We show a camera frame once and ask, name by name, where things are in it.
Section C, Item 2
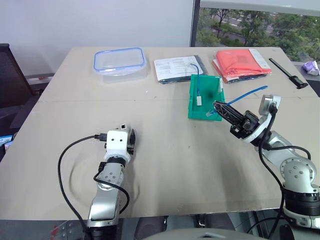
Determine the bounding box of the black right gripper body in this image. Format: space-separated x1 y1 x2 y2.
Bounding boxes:
229 111 261 140

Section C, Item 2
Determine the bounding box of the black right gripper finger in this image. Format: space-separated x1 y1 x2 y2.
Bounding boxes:
213 100 245 121
212 102 242 125

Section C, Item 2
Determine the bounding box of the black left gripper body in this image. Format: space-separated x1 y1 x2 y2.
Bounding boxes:
126 140 136 156

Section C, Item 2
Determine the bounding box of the blue network cable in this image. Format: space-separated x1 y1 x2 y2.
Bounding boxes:
205 85 269 118
190 63 202 99

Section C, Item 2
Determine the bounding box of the green plastic bin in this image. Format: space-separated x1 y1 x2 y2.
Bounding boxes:
187 73 225 122

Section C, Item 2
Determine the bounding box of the orange packaged bag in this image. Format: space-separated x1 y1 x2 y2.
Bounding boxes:
211 47 272 85

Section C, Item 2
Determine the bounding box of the black caliper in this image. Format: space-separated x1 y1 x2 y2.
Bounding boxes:
268 57 309 90

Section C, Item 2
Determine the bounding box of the clear container with blue rim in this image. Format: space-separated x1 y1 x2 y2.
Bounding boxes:
93 47 148 84

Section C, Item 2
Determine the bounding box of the purple and white packet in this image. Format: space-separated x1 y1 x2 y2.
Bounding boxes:
301 60 320 77

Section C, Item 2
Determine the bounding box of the grey robot torso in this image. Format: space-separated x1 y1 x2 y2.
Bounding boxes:
142 226 254 240

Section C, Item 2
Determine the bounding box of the blue box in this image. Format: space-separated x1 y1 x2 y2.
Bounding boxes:
0 134 14 151

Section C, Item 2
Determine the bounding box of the black mesh chair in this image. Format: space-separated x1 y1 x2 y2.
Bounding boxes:
0 43 35 109

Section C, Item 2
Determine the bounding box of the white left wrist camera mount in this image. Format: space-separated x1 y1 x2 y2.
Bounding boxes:
104 129 133 163

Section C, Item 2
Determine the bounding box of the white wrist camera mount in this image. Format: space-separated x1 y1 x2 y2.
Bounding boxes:
104 129 133 163
241 94 282 151

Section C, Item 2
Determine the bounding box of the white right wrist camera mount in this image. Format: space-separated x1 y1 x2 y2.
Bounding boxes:
241 94 282 151

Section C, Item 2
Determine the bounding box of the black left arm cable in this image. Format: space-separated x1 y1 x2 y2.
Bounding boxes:
57 133 131 233

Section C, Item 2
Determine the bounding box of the dark window frame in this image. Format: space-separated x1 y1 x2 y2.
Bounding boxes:
189 0 202 48

